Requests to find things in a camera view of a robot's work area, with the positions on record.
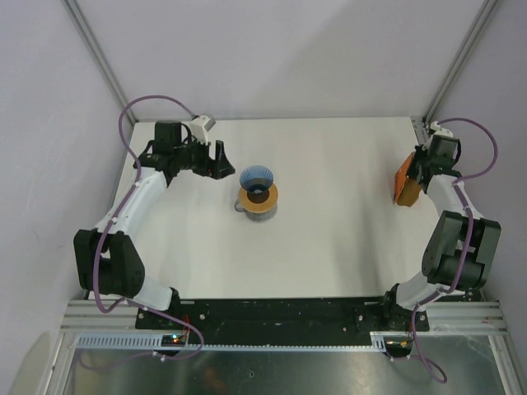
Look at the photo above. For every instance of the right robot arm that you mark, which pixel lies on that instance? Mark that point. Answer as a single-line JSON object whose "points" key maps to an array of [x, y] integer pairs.
{"points": [[459, 255]]}

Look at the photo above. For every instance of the orange filter holder stack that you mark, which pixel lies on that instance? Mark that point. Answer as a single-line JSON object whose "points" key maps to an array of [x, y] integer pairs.
{"points": [[406, 190]]}

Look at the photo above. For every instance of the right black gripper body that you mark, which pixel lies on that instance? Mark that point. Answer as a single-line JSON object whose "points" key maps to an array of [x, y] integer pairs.
{"points": [[420, 160]]}

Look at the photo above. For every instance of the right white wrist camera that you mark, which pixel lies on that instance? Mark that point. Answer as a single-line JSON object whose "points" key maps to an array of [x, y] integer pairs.
{"points": [[436, 130]]}

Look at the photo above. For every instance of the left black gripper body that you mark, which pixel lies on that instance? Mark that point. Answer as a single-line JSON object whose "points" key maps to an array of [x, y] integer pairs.
{"points": [[194, 157]]}

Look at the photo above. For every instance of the blue ribbed dripper cone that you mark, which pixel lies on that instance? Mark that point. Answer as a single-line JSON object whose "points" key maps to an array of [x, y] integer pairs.
{"points": [[256, 179]]}

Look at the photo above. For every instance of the grey slotted cable duct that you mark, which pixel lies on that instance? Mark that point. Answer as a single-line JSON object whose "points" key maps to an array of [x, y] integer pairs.
{"points": [[173, 342]]}

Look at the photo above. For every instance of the clear glass pitcher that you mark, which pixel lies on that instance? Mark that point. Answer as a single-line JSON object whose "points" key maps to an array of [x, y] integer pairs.
{"points": [[256, 217]]}

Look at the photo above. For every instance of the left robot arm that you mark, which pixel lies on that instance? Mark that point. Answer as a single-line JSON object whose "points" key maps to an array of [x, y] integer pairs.
{"points": [[108, 262]]}

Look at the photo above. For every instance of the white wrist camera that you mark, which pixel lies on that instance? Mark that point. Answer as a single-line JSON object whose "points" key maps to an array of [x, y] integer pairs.
{"points": [[200, 126], [436, 130]]}

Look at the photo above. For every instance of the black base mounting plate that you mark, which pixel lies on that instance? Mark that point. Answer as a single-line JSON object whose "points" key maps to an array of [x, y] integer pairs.
{"points": [[301, 321]]}

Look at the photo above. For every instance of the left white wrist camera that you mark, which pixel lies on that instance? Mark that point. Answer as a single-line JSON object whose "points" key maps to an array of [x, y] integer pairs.
{"points": [[200, 126]]}

